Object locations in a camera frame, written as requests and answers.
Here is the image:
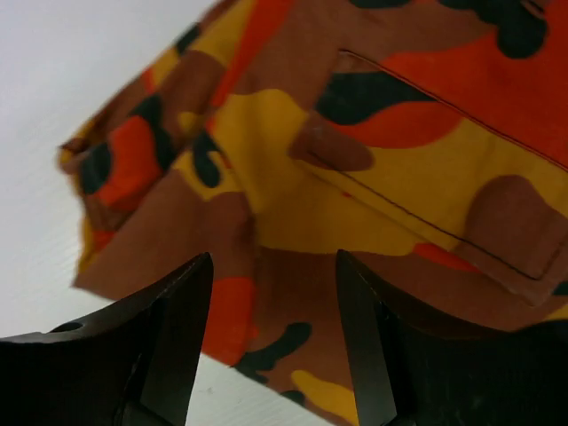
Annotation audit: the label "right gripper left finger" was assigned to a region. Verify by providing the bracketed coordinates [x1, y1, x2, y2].
[1, 254, 213, 425]

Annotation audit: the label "orange camouflage shorts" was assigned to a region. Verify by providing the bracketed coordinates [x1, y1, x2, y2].
[59, 1, 567, 425]

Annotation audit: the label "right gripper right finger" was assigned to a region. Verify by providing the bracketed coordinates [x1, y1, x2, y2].
[335, 250, 567, 425]

